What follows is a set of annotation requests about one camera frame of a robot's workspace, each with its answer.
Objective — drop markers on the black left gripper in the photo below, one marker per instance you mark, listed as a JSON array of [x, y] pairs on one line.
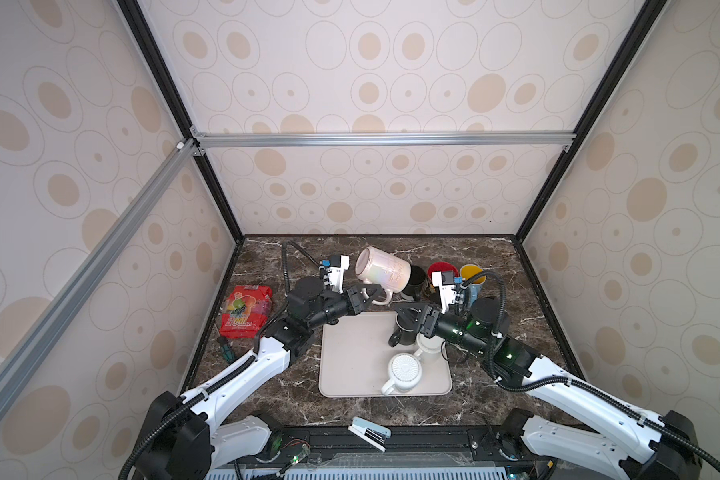
[[353, 299]]

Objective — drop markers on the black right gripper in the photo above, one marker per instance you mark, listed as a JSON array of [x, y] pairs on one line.
[[428, 320]]

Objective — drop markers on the pink ceramic mug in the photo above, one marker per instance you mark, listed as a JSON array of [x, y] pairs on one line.
[[374, 266]]

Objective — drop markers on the black and white mug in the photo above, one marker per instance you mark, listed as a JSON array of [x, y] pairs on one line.
[[414, 289]]

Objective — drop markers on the cream white mug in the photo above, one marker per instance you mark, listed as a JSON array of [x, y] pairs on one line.
[[430, 350]]

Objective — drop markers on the white ribbed mug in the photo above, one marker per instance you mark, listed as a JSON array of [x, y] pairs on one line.
[[404, 371]]

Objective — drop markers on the black skull mug red inside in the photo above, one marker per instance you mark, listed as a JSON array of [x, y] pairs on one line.
[[448, 272]]

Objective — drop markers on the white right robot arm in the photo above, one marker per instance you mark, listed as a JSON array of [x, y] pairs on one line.
[[620, 440]]

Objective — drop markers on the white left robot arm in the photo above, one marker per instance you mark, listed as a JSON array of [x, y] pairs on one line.
[[186, 436]]

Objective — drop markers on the small black mug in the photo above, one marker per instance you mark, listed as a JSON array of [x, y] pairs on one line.
[[402, 336]]

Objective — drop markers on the beige plastic tray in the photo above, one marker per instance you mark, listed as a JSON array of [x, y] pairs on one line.
[[355, 355]]

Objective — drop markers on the light blue white stapler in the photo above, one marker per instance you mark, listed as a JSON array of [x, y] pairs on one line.
[[374, 434]]

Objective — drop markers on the red snack bag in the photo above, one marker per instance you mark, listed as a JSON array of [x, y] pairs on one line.
[[246, 310]]

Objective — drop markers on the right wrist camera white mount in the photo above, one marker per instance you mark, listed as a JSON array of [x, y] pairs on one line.
[[449, 295]]

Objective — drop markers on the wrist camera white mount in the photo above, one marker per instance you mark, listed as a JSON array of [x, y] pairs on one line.
[[332, 272], [449, 295]]

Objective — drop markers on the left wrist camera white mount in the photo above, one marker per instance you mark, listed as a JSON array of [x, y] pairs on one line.
[[332, 272]]

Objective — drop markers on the green handled screwdriver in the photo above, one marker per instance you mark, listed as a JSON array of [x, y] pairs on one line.
[[225, 350]]

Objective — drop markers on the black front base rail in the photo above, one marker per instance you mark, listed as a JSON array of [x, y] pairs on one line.
[[437, 452]]

